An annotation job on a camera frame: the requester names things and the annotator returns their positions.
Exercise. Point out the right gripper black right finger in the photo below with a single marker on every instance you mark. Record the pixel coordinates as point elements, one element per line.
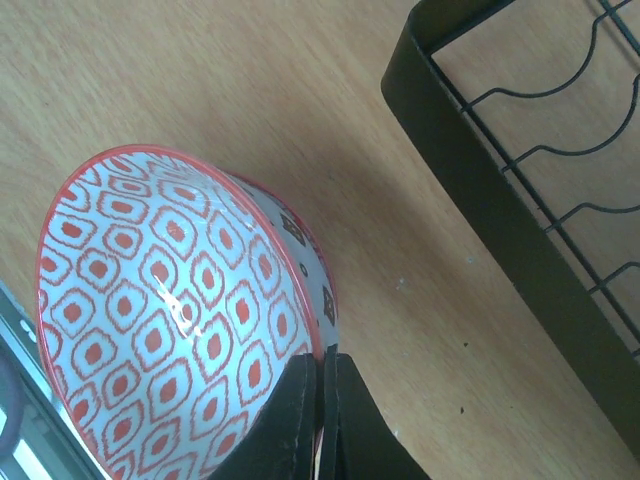
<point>357,443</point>

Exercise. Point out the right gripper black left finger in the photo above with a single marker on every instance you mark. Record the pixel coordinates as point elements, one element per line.
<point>280,445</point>

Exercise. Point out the red patterned bowl dotted outside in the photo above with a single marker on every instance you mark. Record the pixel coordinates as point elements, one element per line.
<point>171,296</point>

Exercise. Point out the aluminium front rail frame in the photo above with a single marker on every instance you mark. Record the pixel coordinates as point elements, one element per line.
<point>37,436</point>

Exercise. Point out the black wire dish rack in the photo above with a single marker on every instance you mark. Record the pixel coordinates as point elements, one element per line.
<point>501,211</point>

